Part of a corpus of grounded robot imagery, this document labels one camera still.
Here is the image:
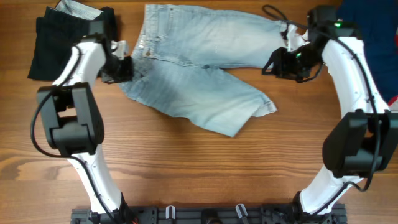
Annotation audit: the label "right black cable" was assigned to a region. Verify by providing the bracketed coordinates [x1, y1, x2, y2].
[261, 4, 382, 215]

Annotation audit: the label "navy blue red garment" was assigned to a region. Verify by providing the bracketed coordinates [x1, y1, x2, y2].
[337, 0, 397, 113]

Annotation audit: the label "black cable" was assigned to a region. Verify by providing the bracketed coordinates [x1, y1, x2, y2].
[29, 86, 118, 224]
[261, 4, 382, 215]

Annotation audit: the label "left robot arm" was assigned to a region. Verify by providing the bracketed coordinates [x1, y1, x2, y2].
[30, 21, 139, 223]

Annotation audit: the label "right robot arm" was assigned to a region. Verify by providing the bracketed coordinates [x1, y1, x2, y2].
[262, 4, 397, 223]

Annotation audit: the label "light blue denim shorts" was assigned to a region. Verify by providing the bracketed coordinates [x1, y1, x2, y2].
[120, 4, 286, 137]

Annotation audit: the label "folded black shorts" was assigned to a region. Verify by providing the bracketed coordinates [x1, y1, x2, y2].
[27, 1, 119, 81]

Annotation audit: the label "white crumpled garment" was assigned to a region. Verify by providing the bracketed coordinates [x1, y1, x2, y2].
[281, 24, 310, 52]

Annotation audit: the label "left black cable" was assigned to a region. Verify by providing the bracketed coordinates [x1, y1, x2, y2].
[29, 86, 118, 224]

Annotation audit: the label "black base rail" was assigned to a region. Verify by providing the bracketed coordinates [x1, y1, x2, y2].
[70, 203, 348, 224]

